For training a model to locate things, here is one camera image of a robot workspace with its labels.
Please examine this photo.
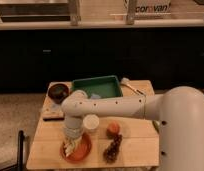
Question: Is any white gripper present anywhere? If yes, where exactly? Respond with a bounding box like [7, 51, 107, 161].
[63, 127, 83, 140]

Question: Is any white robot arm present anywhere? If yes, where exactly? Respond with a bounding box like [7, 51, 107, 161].
[61, 86, 204, 171]

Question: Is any dark brown bowl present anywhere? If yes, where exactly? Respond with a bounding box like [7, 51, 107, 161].
[48, 83, 69, 104]

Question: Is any white cup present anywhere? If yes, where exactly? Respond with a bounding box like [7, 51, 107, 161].
[83, 115, 99, 131]

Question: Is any wooden cutting board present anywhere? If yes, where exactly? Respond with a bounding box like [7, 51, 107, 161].
[42, 103, 64, 120]

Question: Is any orange fruit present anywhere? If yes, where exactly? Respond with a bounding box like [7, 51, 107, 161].
[107, 122, 120, 136]

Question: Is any dark grape bunch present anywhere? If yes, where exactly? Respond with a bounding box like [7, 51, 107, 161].
[103, 134, 122, 163]

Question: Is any green rectangular tray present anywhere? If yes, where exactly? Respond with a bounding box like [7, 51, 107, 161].
[71, 75, 123, 98]

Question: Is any wooden spoon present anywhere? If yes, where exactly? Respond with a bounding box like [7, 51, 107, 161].
[121, 77, 145, 95]

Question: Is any black cabinet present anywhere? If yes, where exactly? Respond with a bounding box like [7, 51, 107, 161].
[0, 27, 204, 93]

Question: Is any cardboard box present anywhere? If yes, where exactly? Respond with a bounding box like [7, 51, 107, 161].
[123, 0, 172, 15]

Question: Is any black chair frame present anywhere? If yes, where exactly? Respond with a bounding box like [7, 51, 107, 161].
[0, 130, 25, 171]

